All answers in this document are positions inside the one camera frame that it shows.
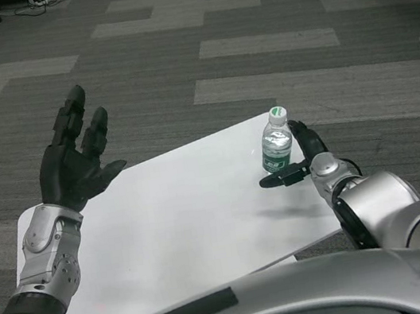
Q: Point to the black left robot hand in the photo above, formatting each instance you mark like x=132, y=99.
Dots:
x=67, y=172

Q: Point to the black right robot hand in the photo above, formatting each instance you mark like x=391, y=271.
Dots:
x=312, y=142

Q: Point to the clear water bottle green label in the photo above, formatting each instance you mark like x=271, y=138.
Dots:
x=274, y=146

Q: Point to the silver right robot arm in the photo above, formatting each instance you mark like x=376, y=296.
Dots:
x=375, y=202

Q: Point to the white power strip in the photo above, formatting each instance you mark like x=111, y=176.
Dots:
x=44, y=0

